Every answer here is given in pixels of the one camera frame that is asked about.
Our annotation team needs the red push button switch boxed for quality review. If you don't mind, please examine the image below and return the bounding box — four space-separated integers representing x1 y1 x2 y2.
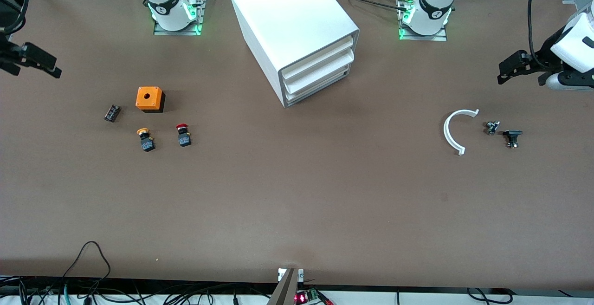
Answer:
176 123 192 148

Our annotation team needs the small black plastic component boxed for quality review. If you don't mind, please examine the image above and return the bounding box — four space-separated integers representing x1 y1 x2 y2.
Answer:
503 130 523 149

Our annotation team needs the white curved plastic arc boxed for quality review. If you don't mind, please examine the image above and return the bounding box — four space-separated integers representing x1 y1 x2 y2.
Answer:
443 109 480 156

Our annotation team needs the circuit board with red light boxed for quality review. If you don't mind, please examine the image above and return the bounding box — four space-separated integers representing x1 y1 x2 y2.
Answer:
293 288 334 305

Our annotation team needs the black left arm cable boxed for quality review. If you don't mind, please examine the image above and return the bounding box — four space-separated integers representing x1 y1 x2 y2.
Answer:
528 0 548 70

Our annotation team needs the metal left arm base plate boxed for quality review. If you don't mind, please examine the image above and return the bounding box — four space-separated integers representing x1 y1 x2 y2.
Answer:
398 0 448 42

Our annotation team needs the orange button enclosure box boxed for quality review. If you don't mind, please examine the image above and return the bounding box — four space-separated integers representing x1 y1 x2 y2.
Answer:
136 86 166 113

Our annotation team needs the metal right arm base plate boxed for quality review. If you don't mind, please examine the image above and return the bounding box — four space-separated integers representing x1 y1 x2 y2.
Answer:
153 0 205 36

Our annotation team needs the yellow push button switch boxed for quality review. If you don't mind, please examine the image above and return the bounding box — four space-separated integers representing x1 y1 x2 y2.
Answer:
136 128 156 153

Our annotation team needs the thin black looped cable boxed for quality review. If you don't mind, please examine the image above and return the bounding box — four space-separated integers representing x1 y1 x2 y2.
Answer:
62 241 112 292

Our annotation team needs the white post bracket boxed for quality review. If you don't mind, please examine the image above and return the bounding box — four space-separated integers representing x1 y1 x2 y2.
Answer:
278 268 304 282

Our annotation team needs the grey metal camera post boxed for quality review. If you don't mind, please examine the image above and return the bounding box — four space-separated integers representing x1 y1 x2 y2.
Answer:
266 268 299 305

